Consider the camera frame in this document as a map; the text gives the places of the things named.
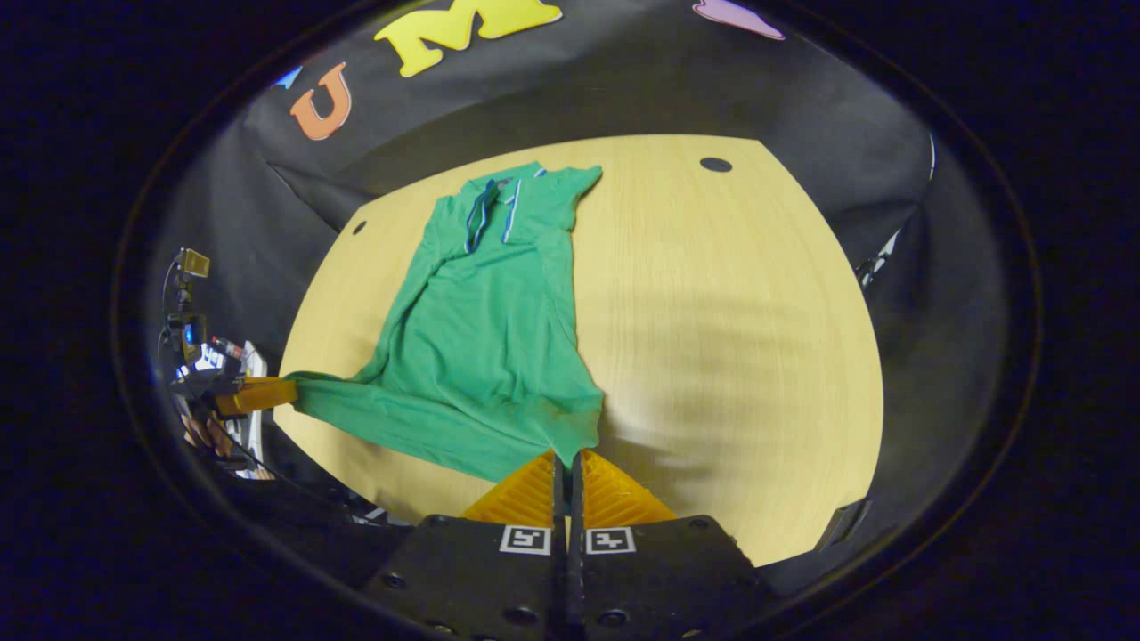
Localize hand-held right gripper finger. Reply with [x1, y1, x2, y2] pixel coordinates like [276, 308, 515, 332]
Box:
[570, 448, 776, 641]
[361, 450, 568, 641]

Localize green T-shirt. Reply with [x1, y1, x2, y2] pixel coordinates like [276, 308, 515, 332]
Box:
[285, 160, 608, 486]

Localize black backdrop cloth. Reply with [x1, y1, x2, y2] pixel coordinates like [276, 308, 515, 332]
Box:
[142, 0, 1016, 597]

